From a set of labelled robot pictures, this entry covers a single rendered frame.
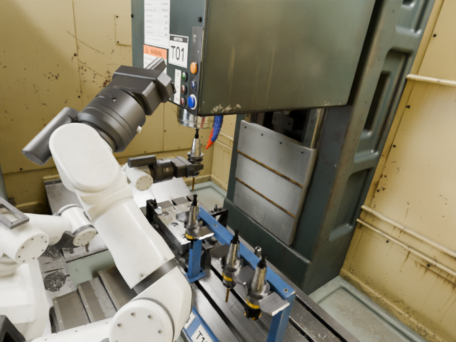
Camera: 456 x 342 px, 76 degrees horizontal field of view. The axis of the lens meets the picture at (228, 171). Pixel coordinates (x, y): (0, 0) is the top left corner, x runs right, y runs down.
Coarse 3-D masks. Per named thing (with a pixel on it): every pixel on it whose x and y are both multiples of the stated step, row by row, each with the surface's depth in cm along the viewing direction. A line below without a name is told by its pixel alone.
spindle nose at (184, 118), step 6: (180, 108) 104; (180, 114) 104; (186, 114) 103; (180, 120) 106; (186, 120) 104; (192, 120) 103; (198, 120) 103; (204, 120) 103; (210, 120) 105; (192, 126) 104; (198, 126) 104; (204, 126) 105; (210, 126) 106
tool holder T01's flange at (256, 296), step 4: (248, 280) 78; (248, 284) 77; (268, 284) 78; (248, 288) 76; (268, 288) 76; (248, 292) 76; (252, 292) 76; (256, 292) 75; (260, 292) 75; (264, 292) 75; (268, 292) 76; (252, 296) 75; (256, 296) 74; (260, 296) 74; (264, 296) 75; (252, 300) 75; (256, 300) 75
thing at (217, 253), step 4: (224, 244) 92; (212, 248) 90; (216, 248) 90; (220, 248) 90; (224, 248) 90; (212, 252) 88; (216, 252) 88; (220, 252) 88; (224, 252) 88; (212, 256) 87; (216, 256) 87; (220, 256) 87; (220, 260) 86
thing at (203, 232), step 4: (200, 228) 98; (204, 228) 99; (208, 228) 99; (192, 232) 96; (196, 232) 96; (200, 232) 96; (204, 232) 97; (208, 232) 97; (212, 232) 97; (192, 236) 95; (196, 236) 94; (200, 236) 94; (204, 236) 95; (208, 236) 95
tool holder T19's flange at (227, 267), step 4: (224, 256) 86; (224, 260) 84; (240, 260) 85; (224, 264) 84; (240, 264) 83; (224, 268) 85; (228, 268) 82; (232, 268) 82; (236, 268) 82; (240, 268) 83; (228, 272) 83
